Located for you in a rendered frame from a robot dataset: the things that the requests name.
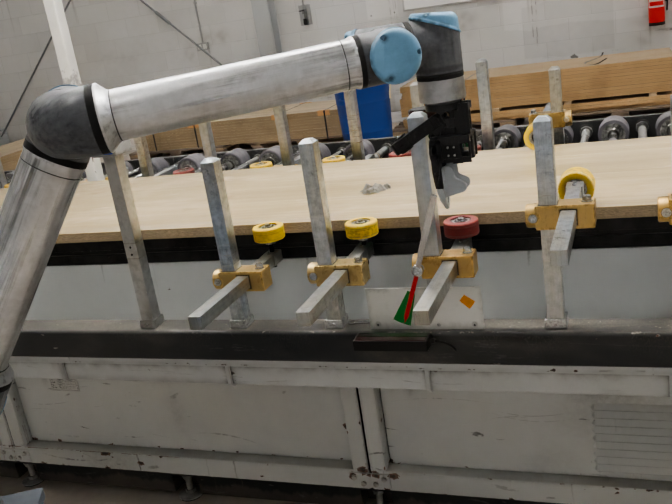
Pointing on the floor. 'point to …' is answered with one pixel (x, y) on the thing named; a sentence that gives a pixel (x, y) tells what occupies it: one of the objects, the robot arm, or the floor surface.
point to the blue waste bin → (369, 112)
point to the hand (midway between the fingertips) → (443, 202)
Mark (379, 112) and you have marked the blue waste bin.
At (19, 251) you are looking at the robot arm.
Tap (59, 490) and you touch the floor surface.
